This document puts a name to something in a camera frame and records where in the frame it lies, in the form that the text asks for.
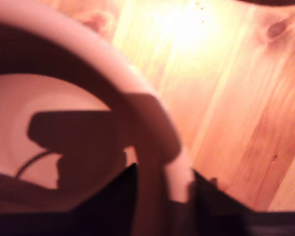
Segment metallic pot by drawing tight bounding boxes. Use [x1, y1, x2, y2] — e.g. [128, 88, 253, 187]
[0, 0, 192, 215]

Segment black Philips rice cooker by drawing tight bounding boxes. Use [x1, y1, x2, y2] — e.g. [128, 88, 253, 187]
[236, 0, 295, 7]

